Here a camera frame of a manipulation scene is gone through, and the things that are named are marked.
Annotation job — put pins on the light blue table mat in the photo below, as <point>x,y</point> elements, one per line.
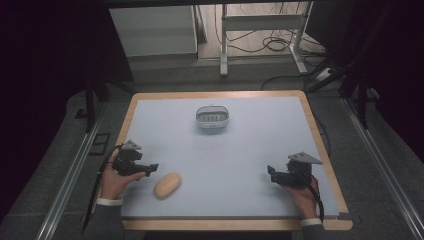
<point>233,156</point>

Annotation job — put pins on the aluminium floor rail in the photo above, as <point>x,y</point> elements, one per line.
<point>383,166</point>
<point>66,180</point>

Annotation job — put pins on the white cabinet panel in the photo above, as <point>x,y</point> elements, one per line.
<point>153,30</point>

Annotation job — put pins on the black metal stand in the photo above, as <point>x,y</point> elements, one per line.
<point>358,90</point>
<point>91,103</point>

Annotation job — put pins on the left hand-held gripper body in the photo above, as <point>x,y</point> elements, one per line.
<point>126,161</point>

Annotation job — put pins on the tan oval bread roll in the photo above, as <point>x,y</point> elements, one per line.
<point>167,185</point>

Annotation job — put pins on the white metal stand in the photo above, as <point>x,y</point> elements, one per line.
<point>261,23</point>

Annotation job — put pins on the person's left hand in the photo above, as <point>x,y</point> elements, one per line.
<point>113,185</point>

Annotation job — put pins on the white power strip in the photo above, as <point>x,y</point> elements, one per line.
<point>325,74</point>

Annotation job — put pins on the white oval basket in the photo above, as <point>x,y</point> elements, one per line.
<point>212,117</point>

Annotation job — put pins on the person's right hand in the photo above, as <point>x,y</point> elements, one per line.
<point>303,200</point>

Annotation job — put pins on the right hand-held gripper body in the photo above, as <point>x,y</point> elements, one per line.
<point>296,175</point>

